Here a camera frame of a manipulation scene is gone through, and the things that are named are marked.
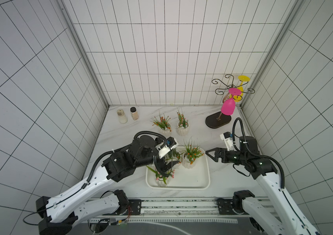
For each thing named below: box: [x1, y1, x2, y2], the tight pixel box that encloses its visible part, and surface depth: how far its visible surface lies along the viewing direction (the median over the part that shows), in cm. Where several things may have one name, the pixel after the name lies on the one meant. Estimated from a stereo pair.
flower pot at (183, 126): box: [174, 107, 190, 137], surface depth 100 cm
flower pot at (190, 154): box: [182, 136, 205, 169], surface depth 81 cm
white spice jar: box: [116, 108, 128, 124], surface depth 106 cm
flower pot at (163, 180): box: [146, 165, 175, 188], surface depth 72 cm
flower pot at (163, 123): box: [149, 110, 172, 137], surface depth 97 cm
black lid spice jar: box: [130, 106, 140, 121], surface depth 108 cm
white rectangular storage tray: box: [145, 146, 211, 190], surface depth 83 cm
